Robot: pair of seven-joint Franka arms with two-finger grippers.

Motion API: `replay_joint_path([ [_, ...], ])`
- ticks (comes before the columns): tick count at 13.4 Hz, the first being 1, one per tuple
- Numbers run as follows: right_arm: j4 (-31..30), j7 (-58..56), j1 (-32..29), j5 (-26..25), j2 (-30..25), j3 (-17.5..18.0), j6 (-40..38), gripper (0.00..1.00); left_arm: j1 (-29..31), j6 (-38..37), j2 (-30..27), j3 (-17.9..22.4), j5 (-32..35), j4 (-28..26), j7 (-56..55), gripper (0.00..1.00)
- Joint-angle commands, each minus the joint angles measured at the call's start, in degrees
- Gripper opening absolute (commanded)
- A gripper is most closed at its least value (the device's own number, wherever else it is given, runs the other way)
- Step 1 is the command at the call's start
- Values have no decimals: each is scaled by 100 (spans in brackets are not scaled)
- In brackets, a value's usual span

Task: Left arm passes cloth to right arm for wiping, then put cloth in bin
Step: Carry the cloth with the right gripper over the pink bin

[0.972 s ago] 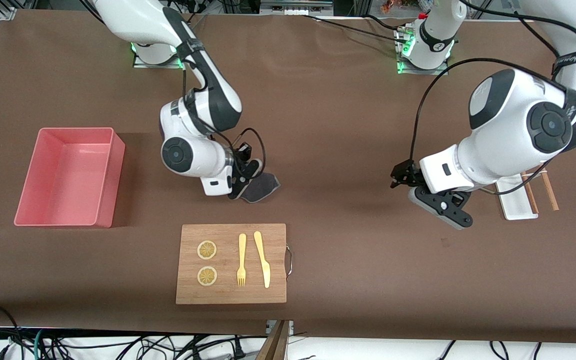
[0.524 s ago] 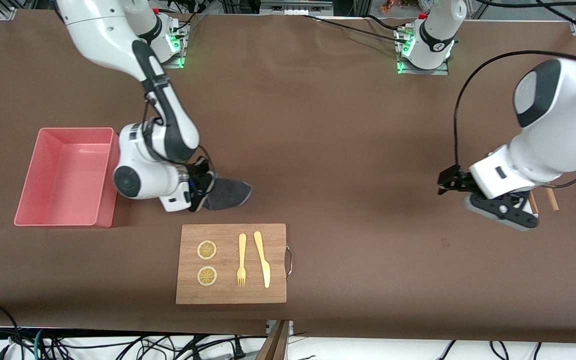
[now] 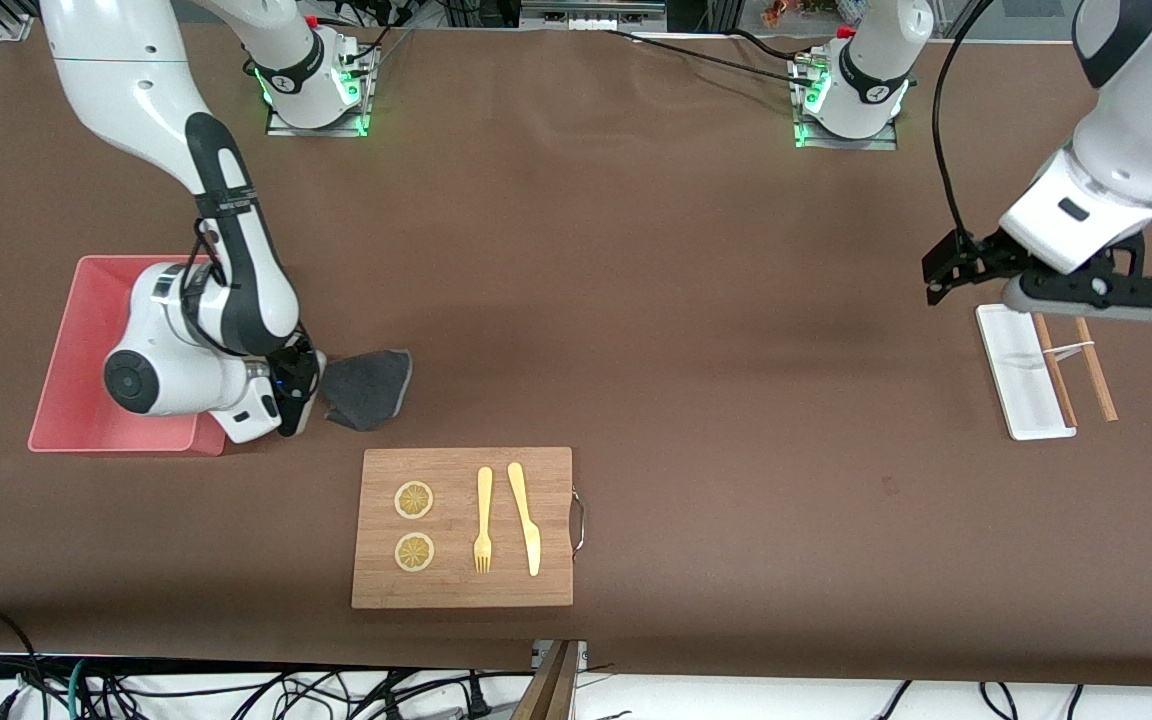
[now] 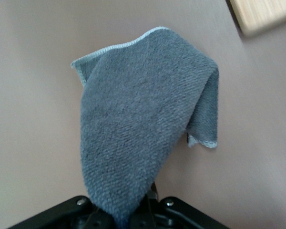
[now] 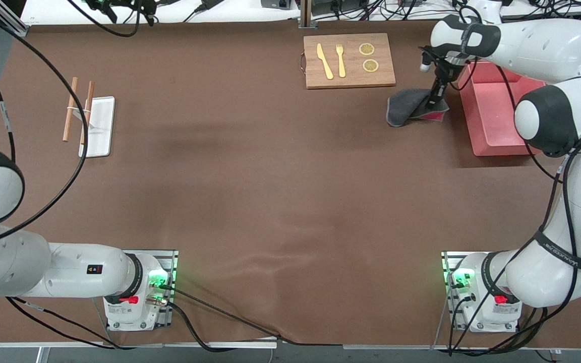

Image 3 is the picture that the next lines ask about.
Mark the metal clamp bracket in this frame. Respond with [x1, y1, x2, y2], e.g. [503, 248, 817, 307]
[533, 640, 589, 673]

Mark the grey metal equipment box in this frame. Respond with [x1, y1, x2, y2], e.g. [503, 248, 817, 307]
[519, 0, 669, 31]

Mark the white rectangular tray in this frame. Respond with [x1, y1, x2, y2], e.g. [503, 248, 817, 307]
[976, 304, 1078, 442]

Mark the wooden cutting board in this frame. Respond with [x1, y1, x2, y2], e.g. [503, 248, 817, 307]
[351, 447, 587, 610]

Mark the black plug with cable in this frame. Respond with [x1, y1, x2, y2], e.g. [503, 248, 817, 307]
[456, 670, 493, 717]

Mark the brown table cover sheet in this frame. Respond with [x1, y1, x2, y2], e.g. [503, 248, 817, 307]
[0, 25, 1152, 691]

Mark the teal cable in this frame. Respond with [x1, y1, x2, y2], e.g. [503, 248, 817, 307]
[64, 658, 97, 720]

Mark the grey cloth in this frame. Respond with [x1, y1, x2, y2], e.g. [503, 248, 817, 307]
[321, 348, 414, 433]

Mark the wooden stand piece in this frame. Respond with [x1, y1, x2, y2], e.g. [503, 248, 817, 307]
[511, 640, 582, 720]

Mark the pink plastic bin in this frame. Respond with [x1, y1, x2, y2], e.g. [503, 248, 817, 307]
[28, 255, 237, 457]

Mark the yellow plastic knife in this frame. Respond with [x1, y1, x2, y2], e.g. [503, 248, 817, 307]
[507, 462, 542, 578]

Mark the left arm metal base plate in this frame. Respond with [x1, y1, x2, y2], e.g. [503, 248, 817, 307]
[794, 55, 899, 151]

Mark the yellow plastic fork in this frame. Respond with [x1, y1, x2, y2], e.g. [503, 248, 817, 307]
[473, 467, 494, 575]

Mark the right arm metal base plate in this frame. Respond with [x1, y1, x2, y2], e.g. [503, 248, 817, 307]
[266, 45, 369, 138]

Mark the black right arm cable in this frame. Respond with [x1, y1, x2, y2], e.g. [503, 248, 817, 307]
[181, 195, 267, 351]

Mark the aluminium profile frame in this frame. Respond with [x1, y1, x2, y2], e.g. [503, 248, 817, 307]
[0, 0, 1152, 73]

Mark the black cable across table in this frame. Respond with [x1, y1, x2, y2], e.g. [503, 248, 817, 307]
[604, 28, 822, 91]

